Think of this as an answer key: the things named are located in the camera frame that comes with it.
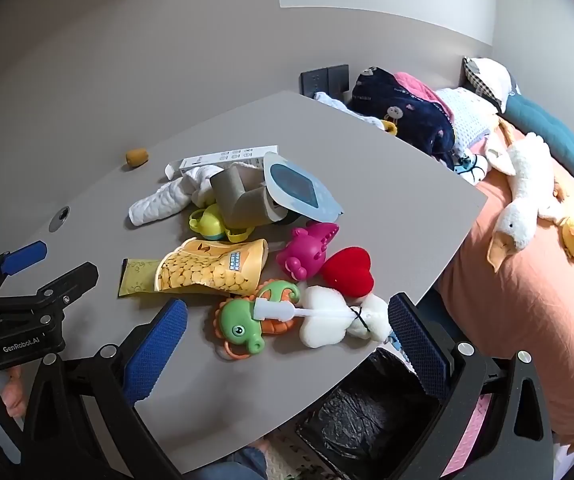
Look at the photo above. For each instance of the white knit blanket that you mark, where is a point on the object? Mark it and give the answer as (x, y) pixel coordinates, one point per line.
(467, 110)

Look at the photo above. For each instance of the white sponge bottle brush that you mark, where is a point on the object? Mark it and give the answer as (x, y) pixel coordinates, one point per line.
(324, 317)

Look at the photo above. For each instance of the cartoon print cloth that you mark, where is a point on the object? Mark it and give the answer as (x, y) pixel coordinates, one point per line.
(469, 167)

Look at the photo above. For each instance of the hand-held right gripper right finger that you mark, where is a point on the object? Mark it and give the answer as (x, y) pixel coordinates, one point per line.
(417, 350)

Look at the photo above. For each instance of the checked pillow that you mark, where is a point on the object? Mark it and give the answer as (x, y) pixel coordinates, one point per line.
(489, 77)

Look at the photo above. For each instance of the small orange sponge toy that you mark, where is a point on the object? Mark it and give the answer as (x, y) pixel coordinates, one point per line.
(137, 156)

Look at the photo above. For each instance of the yellow toy mold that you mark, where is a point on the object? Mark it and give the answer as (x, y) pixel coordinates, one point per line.
(241, 233)

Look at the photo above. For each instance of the navy printed blanket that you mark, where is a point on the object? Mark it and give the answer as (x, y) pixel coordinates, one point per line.
(402, 110)

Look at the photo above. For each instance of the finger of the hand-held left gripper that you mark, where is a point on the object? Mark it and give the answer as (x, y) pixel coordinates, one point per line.
(67, 282)
(22, 256)

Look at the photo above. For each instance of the red heart sponge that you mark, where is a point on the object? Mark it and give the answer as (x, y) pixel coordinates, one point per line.
(349, 270)

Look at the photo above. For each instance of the white quilted cloth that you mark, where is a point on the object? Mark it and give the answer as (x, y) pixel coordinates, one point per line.
(162, 202)

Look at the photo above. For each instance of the blue-grey foil pouch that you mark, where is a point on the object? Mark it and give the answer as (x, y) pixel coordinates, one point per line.
(297, 187)

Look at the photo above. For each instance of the black lined trash bin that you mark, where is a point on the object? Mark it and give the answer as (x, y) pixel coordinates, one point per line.
(367, 410)

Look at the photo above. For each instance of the dark wall socket panel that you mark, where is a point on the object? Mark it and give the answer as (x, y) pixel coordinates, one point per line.
(314, 82)
(338, 79)

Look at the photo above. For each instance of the light blue baby cloth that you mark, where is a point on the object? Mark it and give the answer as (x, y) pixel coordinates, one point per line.
(337, 105)

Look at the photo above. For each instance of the lime frog toy mold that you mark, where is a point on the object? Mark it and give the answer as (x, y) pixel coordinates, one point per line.
(207, 222)

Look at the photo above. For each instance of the pink cloth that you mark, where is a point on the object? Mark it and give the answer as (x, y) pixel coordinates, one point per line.
(419, 86)

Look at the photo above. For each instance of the white goose plush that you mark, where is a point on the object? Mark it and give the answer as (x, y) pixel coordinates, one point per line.
(522, 185)

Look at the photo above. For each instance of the metal table grommet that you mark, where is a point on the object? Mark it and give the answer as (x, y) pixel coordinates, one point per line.
(59, 216)

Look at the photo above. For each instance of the teal cushion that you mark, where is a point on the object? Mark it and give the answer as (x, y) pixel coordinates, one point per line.
(552, 130)

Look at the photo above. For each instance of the pink toy mold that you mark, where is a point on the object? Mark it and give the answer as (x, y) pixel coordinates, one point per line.
(307, 252)

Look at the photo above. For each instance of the orange bed sheet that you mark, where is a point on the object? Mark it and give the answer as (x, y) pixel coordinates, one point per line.
(517, 310)

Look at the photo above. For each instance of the yellow snack bag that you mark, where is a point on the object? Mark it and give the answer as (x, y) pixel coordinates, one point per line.
(207, 270)

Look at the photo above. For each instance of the person's leg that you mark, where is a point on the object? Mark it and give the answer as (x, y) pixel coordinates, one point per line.
(247, 462)

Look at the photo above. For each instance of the long white cardboard box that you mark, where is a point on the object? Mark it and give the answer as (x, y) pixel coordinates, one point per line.
(227, 156)

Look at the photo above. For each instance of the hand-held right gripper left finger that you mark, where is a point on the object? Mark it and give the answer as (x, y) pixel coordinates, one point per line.
(157, 350)

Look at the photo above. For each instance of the green seahorse toy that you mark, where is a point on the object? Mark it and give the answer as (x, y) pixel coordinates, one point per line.
(239, 330)

